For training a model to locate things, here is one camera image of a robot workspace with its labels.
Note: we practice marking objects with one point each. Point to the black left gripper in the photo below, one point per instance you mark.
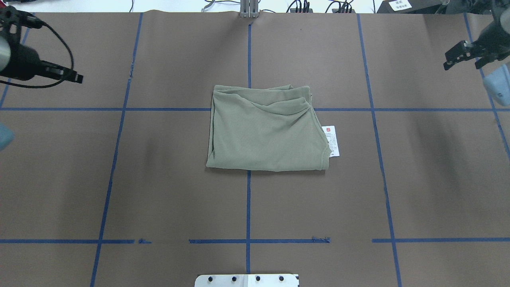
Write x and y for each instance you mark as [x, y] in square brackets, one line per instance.
[24, 62]

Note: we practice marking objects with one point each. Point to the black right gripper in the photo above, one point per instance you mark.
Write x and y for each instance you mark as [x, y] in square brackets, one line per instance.
[493, 40]

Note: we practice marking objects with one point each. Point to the olive green long-sleeve shirt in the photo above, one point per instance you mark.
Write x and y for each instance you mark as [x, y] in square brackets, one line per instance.
[272, 129]

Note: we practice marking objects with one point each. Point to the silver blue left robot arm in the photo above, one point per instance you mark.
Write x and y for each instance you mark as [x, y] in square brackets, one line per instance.
[23, 63]

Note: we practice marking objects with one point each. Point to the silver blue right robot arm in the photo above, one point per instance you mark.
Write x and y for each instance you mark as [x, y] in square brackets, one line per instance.
[497, 83]

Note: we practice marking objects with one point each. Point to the black label printer box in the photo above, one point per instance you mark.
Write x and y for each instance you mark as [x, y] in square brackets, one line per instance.
[411, 6]

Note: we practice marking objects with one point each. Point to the white paper hang tag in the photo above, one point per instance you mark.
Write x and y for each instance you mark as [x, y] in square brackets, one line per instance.
[331, 136]

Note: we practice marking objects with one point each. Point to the aluminium frame post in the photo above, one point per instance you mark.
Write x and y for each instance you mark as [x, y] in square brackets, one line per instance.
[249, 9]

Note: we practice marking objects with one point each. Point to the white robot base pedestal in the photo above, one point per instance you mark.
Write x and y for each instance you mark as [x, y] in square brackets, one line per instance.
[248, 280]

